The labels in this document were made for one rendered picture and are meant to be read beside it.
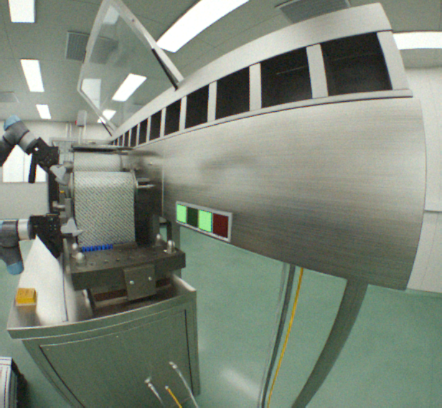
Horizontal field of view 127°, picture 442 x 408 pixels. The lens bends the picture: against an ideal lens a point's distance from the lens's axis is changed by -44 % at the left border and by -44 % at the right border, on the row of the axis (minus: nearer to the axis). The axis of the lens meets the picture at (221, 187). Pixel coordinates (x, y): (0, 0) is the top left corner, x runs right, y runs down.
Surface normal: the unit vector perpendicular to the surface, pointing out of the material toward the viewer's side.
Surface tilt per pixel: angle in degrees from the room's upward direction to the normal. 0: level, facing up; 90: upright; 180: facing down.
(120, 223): 90
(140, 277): 90
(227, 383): 0
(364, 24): 90
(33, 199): 90
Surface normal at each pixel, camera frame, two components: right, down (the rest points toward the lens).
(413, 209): -0.73, 0.01
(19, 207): 0.68, 0.06
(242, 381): 0.04, -1.00
